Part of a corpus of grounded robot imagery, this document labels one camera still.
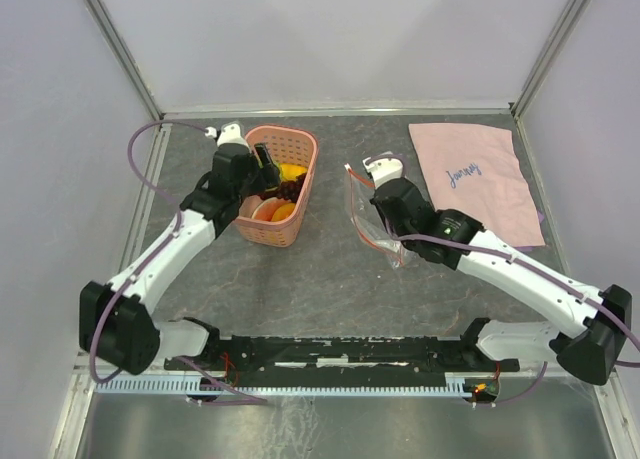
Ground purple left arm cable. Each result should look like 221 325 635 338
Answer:
88 120 271 408

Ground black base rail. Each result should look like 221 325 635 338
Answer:
193 318 520 387

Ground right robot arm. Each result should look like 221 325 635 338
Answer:
371 177 632 386

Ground clear zip top bag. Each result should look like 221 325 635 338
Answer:
343 164 408 269

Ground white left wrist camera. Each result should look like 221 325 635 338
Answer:
205 121 248 148

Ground dark red toy grapes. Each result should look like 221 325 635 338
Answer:
275 175 306 203

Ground orange toy fruit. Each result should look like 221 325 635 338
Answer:
271 202 296 222

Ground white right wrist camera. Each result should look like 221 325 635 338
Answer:
362 152 405 188

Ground pink plastic basket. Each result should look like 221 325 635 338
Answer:
234 125 318 247

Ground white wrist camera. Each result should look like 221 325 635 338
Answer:
205 121 248 148
362 152 405 188

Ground toy peach slice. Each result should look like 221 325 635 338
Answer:
251 197 280 222

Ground yellow toy mango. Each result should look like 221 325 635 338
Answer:
278 163 307 182

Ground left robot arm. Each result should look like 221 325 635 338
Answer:
79 142 280 375

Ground light blue cable duct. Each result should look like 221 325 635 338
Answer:
95 374 471 398

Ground pink cloth with writing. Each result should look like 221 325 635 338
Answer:
409 123 545 250

